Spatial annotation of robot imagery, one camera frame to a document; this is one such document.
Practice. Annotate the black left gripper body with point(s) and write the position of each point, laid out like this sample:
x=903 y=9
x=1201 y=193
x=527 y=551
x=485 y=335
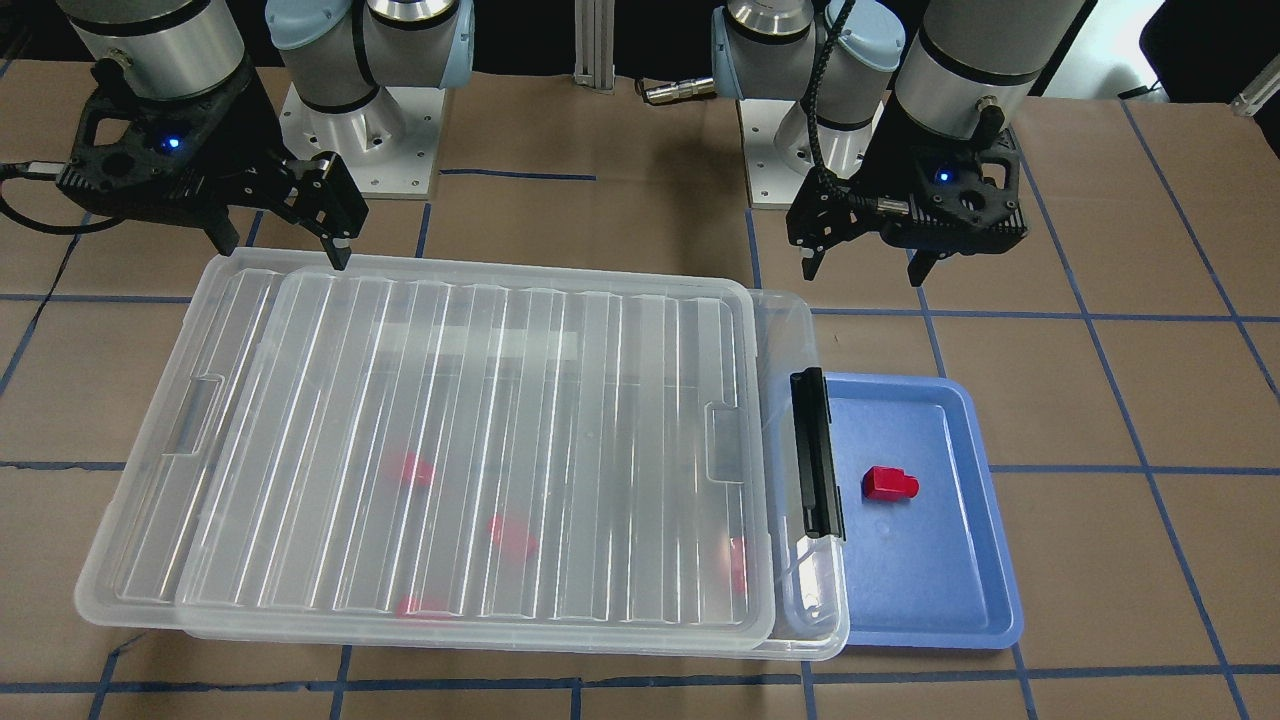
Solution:
x=868 y=172

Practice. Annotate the clear plastic storage box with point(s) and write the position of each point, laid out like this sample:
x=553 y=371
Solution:
x=131 y=574

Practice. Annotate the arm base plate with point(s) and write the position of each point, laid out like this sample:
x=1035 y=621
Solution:
x=777 y=152
x=390 y=147

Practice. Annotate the red block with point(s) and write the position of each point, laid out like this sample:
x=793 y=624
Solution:
x=423 y=607
x=512 y=539
x=408 y=470
x=736 y=566
x=886 y=484

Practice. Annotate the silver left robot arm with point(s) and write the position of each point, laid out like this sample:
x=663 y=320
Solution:
x=838 y=59

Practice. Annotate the clear plastic box lid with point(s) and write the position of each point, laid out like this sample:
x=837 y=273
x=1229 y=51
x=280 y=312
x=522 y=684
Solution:
x=616 y=414

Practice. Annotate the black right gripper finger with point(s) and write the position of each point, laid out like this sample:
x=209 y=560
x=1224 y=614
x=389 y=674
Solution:
x=221 y=231
x=337 y=247

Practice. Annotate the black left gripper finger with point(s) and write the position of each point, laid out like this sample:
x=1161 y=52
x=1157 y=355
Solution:
x=812 y=255
x=921 y=264

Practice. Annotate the aluminium frame post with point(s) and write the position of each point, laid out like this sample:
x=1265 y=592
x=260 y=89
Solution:
x=593 y=32

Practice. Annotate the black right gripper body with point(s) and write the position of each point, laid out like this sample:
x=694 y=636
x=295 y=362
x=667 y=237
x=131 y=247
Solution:
x=252 y=135

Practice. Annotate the blue plastic tray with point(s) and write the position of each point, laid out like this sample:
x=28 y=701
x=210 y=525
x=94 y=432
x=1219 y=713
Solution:
x=934 y=571

